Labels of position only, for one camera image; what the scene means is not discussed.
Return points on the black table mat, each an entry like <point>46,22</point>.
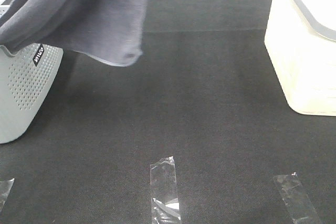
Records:
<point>204,91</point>

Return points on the cream plastic storage basket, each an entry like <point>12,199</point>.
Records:
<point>300,41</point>

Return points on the grey perforated laundry basket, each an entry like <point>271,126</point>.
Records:
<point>26,78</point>

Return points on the right clear tape strip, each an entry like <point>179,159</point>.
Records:
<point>296,200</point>

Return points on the left clear tape strip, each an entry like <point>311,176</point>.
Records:
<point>5,187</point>

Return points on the middle clear tape strip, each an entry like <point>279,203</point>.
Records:
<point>165,207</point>

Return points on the clear tape strip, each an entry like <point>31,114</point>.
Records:
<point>165,207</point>
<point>5,187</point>
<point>296,200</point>

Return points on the grey microfibre towel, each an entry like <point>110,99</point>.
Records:
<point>109,31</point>

